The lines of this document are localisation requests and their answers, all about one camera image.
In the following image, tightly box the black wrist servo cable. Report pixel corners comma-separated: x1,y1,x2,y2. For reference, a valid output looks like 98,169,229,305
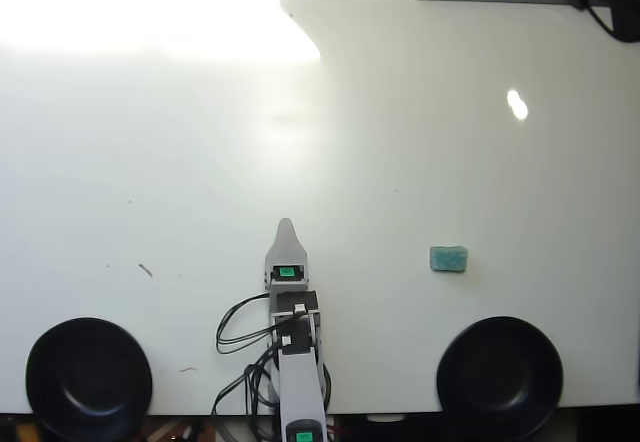
215,291,275,356

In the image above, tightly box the black elbow servo cable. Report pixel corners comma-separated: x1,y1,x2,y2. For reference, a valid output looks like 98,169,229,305
209,349,281,417

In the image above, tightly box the black thick cable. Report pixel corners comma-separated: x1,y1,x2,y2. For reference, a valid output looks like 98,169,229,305
582,0,619,38

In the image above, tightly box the blue foam cube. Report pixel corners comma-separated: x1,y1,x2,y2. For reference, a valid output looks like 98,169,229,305
429,245,470,273

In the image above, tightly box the yellow orange item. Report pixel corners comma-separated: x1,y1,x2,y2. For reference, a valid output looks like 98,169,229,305
0,414,41,442

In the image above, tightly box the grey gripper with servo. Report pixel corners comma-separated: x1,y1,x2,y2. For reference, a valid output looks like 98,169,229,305
263,217,310,292

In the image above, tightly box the black bowl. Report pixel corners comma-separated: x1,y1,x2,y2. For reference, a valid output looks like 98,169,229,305
24,316,154,441
435,315,565,441

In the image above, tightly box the black box device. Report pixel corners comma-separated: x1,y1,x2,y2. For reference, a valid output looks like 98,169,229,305
610,0,640,44

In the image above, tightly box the black base cable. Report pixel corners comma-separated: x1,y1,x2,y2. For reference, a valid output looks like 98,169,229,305
321,361,333,411

